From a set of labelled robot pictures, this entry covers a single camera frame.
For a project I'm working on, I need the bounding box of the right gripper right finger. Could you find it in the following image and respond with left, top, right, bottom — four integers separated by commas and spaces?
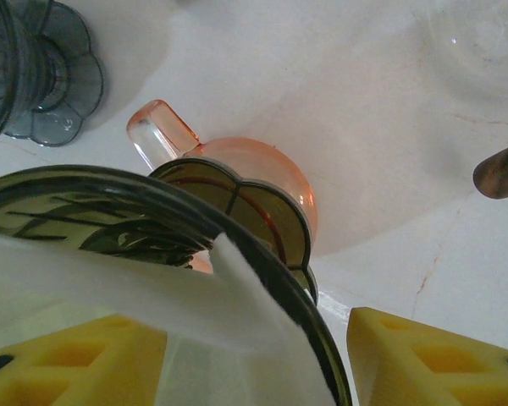
346, 306, 508, 406

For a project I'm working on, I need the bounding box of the clear jug with wooden handle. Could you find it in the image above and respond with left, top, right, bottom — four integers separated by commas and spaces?
422, 0, 508, 200

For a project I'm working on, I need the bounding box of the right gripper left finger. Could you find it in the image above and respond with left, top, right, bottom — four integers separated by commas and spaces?
0, 313, 168, 406

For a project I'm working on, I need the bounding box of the orange transparent jug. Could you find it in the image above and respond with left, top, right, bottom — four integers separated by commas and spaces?
126, 99, 319, 274

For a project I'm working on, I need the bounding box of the grey plastic coffee dripper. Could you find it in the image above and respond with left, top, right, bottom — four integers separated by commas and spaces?
0, 0, 107, 150

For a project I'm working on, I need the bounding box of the green plastic coffee dripper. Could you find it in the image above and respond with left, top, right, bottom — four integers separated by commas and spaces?
0, 156, 353, 406

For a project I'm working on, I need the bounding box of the clear measuring cup brown handle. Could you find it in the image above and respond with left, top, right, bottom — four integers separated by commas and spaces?
0, 231, 318, 406

